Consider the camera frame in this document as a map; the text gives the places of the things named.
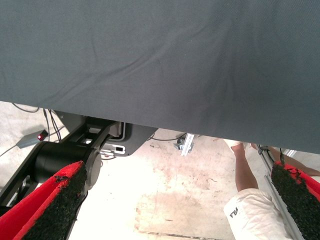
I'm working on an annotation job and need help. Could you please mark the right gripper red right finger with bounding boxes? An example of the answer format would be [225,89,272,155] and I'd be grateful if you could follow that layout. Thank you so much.
[270,160,320,240]

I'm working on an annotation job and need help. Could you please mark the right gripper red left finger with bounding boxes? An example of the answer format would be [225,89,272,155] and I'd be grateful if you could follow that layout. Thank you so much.
[0,160,88,240]

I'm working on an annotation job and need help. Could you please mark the aluminium profile table leg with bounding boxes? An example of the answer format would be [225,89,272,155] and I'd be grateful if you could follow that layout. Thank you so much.
[256,144,306,240]

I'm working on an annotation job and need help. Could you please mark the person's bare leg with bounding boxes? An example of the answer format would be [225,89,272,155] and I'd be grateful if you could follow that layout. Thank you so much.
[231,146,260,193]
[268,147,320,177]

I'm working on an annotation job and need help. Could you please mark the white shorts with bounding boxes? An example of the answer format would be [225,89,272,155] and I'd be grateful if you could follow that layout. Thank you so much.
[223,187,295,240]

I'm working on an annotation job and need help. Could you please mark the grey bar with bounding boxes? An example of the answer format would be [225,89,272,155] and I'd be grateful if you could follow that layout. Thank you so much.
[16,129,45,149]

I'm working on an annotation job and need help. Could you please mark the small black box, red light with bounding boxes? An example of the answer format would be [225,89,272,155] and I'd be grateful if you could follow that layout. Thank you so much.
[36,129,49,142]

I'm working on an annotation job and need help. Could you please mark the white sock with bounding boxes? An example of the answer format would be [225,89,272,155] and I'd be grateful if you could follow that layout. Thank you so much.
[223,138,248,151]

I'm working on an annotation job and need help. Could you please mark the dark grey panel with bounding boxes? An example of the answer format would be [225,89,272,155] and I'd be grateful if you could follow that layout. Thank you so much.
[53,110,159,157]

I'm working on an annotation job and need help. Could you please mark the short aluminium profile piece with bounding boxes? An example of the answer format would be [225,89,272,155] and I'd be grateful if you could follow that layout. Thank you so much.
[180,132,195,157]

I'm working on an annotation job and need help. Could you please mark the black caster wheel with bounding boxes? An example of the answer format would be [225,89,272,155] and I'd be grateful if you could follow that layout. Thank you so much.
[173,137,186,151]

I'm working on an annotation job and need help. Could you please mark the dark grey table cloth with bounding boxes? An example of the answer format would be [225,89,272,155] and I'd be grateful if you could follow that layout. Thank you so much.
[0,0,320,155]

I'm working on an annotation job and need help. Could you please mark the black cable on table leg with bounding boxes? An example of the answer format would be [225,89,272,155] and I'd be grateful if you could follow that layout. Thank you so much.
[259,146,286,163]

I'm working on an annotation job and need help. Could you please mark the black frame with cylinder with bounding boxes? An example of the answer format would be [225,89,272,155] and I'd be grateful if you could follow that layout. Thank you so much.
[0,116,121,218]

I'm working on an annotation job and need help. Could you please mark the thin black floor cable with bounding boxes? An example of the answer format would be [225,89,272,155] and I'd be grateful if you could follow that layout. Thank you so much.
[149,132,187,142]
[42,108,51,133]

